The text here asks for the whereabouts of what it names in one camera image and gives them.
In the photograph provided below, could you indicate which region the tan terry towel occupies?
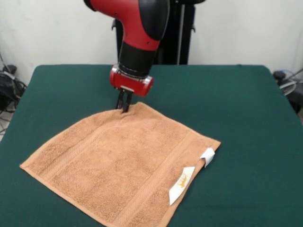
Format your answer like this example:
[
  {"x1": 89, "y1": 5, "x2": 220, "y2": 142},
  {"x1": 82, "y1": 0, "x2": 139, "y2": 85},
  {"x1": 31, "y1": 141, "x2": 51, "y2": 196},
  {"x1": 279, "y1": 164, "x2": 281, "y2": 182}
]
[{"x1": 19, "y1": 101, "x2": 222, "y2": 227}]

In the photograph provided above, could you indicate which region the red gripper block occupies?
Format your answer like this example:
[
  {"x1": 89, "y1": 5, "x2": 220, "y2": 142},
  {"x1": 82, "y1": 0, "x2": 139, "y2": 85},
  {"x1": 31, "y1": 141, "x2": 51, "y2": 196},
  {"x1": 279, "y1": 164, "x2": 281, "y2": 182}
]
[{"x1": 109, "y1": 64, "x2": 154, "y2": 114}]

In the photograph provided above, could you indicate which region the black cable bundle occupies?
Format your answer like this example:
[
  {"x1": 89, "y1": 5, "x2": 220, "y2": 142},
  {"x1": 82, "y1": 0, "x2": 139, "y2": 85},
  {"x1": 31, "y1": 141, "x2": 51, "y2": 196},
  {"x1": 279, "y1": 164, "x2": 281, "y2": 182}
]
[{"x1": 0, "y1": 70, "x2": 27, "y2": 113}]

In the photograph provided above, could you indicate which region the small black device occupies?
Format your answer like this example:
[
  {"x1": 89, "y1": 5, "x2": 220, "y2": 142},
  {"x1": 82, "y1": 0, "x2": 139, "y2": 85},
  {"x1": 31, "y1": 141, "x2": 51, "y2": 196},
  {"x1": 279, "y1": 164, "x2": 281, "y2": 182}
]
[{"x1": 2, "y1": 64, "x2": 18, "y2": 74}]

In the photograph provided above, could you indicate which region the black round knob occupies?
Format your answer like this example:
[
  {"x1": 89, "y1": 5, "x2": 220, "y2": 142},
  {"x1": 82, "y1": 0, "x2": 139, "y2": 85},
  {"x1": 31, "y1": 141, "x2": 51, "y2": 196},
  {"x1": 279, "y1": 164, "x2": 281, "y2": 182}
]
[{"x1": 273, "y1": 70, "x2": 287, "y2": 82}]

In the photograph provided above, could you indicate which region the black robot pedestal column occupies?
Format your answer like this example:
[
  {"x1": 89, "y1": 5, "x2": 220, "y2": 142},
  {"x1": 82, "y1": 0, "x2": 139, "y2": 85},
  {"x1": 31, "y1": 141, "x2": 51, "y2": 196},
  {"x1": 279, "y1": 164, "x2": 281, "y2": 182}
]
[{"x1": 110, "y1": 0, "x2": 201, "y2": 65}]

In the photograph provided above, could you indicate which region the dark green table cloth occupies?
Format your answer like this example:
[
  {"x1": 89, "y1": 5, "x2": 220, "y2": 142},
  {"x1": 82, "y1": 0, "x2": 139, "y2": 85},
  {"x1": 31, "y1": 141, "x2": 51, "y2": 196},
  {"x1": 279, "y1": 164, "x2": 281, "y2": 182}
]
[{"x1": 0, "y1": 64, "x2": 303, "y2": 227}]

